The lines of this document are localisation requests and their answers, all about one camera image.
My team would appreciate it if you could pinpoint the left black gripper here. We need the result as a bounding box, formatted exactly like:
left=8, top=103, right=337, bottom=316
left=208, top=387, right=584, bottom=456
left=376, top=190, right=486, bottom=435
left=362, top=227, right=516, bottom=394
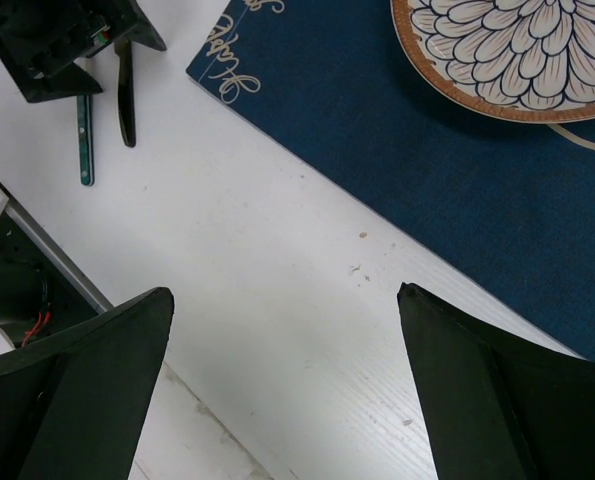
left=0, top=0, right=167, bottom=103

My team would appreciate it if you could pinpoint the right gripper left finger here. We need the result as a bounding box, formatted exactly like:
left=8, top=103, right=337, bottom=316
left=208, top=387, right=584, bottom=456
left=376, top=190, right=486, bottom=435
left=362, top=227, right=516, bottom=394
left=0, top=287, right=174, bottom=480

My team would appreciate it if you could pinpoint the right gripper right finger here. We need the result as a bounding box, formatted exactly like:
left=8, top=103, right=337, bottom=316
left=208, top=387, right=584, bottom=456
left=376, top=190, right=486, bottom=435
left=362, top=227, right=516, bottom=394
left=397, top=284, right=595, bottom=479

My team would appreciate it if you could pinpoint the teal patterned handle cutlery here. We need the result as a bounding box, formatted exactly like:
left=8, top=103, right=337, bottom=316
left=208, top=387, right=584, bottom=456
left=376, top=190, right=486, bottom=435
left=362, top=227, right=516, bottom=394
left=77, top=95, right=95, bottom=187

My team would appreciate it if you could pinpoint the dark blue cloth napkin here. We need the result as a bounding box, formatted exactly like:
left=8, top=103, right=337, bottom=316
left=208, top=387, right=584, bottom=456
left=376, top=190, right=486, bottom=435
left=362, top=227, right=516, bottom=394
left=187, top=1, right=595, bottom=361

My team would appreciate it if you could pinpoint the floral patterned plate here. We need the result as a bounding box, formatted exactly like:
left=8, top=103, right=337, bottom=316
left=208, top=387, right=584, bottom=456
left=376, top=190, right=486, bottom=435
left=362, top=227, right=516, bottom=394
left=390, top=0, right=595, bottom=124

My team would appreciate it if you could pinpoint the black table knife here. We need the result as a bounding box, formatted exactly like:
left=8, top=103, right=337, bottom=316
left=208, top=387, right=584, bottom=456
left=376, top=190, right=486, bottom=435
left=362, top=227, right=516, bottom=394
left=114, top=39, right=137, bottom=148

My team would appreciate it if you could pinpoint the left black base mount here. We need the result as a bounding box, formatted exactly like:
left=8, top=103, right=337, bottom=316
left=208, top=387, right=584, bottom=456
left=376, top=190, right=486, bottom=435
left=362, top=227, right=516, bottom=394
left=0, top=182, right=112, bottom=347

